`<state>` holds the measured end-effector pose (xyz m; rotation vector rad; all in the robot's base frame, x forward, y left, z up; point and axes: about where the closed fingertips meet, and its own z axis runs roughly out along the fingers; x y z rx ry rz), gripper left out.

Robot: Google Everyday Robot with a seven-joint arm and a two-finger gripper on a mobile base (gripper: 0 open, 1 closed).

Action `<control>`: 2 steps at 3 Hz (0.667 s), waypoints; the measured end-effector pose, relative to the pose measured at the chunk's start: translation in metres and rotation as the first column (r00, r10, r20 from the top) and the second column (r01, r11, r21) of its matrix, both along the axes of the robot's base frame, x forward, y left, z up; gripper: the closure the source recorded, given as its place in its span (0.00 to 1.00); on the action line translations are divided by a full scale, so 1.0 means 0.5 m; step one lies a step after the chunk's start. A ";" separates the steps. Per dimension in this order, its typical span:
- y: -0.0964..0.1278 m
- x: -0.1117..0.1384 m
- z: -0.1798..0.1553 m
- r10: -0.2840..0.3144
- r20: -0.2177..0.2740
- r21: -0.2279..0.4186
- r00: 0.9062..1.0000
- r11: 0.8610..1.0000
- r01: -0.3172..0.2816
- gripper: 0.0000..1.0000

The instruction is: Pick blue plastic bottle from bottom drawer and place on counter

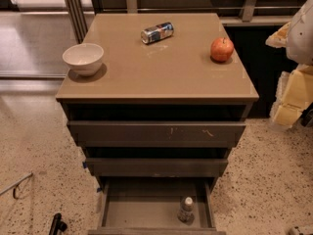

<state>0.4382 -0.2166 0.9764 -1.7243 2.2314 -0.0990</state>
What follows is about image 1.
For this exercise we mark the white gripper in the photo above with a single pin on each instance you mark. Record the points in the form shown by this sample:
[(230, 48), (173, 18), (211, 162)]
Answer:
[(301, 36)]

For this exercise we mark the clear plastic bottle white cap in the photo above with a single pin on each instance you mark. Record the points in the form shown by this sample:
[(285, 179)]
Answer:
[(185, 213)]

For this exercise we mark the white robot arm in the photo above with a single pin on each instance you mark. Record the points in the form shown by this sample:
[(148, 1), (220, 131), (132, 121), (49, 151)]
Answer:
[(299, 46)]

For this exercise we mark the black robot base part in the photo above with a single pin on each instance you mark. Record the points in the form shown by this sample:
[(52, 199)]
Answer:
[(57, 226)]

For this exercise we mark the brown drawer cabinet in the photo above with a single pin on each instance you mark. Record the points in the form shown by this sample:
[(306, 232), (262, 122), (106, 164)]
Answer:
[(173, 79)]

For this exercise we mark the grey top drawer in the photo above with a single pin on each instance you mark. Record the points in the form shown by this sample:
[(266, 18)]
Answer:
[(156, 134)]

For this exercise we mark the grey middle drawer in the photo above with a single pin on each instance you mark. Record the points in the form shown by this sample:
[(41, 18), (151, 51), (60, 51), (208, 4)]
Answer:
[(156, 167)]

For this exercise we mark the grey open bottom drawer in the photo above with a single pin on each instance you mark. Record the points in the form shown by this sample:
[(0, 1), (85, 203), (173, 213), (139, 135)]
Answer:
[(149, 206)]

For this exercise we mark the red apple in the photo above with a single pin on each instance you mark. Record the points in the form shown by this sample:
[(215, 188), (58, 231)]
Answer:
[(221, 49)]

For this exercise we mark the dark object right edge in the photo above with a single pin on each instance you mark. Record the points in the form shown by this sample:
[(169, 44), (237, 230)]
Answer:
[(307, 117)]

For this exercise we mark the blue silver soda can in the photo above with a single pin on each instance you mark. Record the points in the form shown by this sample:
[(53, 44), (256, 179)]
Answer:
[(156, 33)]

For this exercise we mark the white ceramic bowl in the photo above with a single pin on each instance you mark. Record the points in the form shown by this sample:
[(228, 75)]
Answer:
[(84, 59)]

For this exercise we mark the grey metal bar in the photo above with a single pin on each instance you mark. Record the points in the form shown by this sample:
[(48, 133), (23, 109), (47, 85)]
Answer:
[(15, 184)]

